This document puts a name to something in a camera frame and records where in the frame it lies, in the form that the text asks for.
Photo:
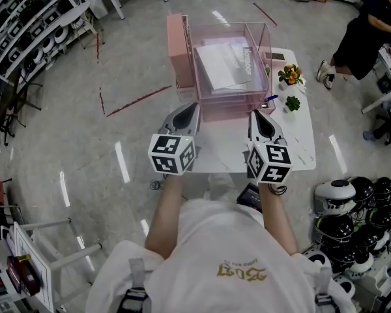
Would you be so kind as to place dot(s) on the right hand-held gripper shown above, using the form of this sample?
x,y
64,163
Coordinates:
x,y
270,161

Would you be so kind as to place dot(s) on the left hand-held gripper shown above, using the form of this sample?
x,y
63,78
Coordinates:
x,y
169,155

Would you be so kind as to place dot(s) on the pink transparent tray organizer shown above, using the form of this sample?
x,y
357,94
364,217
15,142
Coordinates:
x,y
228,109

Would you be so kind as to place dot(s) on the person's left forearm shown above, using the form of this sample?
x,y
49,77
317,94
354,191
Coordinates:
x,y
164,217

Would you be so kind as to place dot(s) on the person's right forearm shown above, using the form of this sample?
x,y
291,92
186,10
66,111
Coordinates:
x,y
277,220

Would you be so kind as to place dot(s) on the blue pen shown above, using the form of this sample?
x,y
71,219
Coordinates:
x,y
272,98

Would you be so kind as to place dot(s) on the small green succulent plant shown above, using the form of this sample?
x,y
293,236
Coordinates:
x,y
292,103

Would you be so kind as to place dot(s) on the white marble table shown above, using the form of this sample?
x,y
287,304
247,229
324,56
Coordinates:
x,y
221,142

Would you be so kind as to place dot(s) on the green pen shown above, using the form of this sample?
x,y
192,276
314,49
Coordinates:
x,y
267,71

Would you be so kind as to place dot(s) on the orange flower pot plant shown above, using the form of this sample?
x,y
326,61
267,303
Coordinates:
x,y
290,75

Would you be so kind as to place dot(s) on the black screen device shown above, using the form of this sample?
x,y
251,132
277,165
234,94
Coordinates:
x,y
250,197

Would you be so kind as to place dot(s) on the person's white trousers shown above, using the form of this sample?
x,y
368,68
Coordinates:
x,y
221,187

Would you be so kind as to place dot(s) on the pink file box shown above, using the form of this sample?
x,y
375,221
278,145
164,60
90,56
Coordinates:
x,y
179,51

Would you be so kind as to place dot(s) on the grey calculator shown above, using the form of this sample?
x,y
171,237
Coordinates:
x,y
275,56

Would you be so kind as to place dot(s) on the pile of black white helmets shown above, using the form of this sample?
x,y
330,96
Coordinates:
x,y
342,223

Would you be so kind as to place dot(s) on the person's white shirt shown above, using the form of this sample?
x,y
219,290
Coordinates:
x,y
221,256

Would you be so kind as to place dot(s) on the white work desk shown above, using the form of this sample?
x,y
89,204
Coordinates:
x,y
387,83

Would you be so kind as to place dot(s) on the black metal stand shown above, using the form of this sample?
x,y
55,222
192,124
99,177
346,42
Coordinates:
x,y
9,109

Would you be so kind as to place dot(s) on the white plastic organizer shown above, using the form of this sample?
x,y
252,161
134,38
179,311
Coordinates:
x,y
374,279

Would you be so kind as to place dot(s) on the white shelving unit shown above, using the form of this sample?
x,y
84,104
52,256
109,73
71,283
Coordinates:
x,y
26,28

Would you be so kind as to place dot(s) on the small white side table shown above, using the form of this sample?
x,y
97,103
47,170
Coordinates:
x,y
39,262

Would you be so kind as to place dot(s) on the maroon pouch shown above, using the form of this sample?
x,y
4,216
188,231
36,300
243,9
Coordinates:
x,y
23,276

